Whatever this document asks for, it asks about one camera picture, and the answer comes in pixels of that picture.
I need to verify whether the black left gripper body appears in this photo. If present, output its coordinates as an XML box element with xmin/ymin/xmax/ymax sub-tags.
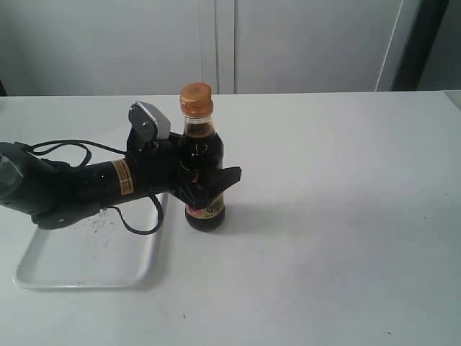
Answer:
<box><xmin>125</xmin><ymin>130</ymin><xmax>197</xmax><ymax>207</ymax></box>

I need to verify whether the dark soy sauce bottle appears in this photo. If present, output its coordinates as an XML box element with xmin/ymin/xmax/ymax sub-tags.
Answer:
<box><xmin>179</xmin><ymin>82</ymin><xmax>225</xmax><ymax>232</ymax></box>

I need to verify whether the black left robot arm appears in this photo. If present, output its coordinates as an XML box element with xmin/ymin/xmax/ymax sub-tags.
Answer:
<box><xmin>1</xmin><ymin>132</ymin><xmax>242</xmax><ymax>236</ymax></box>

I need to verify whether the white rectangular plastic tray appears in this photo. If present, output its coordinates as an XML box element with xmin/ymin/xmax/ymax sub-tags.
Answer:
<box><xmin>14</xmin><ymin>198</ymin><xmax>162</xmax><ymax>290</ymax></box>

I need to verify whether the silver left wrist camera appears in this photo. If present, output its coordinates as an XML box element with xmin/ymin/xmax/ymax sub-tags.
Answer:
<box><xmin>128</xmin><ymin>100</ymin><xmax>171</xmax><ymax>143</ymax></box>

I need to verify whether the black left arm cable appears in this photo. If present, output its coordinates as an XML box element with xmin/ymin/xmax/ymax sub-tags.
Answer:
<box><xmin>22</xmin><ymin>139</ymin><xmax>165</xmax><ymax>236</ymax></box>

